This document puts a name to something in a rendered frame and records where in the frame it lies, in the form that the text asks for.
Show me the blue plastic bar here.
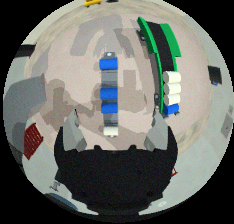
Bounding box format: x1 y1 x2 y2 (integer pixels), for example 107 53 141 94
100 88 118 99
163 103 179 115
99 58 117 70
101 102 118 113

